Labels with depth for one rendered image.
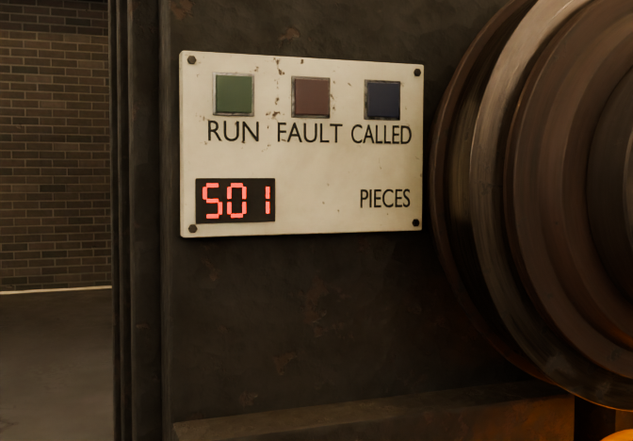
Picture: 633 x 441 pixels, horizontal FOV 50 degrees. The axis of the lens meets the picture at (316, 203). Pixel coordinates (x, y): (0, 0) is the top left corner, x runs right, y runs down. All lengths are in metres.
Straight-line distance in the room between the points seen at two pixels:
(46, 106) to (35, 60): 0.41
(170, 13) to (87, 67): 5.99
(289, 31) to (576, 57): 0.28
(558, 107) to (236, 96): 0.30
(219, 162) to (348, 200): 0.14
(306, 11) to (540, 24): 0.23
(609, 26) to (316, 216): 0.33
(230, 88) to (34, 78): 6.03
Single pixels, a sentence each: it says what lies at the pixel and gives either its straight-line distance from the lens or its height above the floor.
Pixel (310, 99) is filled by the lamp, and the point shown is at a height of 1.20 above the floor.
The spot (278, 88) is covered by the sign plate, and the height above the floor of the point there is 1.21.
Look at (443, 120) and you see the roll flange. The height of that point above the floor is 1.18.
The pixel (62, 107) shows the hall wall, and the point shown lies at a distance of 6.65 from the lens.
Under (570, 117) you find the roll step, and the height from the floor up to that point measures 1.17.
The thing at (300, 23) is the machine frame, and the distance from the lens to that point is 0.74.
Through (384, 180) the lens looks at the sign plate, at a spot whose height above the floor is 1.12.
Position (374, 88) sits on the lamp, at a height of 1.21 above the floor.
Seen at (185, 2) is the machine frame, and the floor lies 1.29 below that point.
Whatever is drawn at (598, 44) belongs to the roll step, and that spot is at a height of 1.24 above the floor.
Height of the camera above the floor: 1.13
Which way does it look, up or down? 3 degrees down
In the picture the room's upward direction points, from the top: straight up
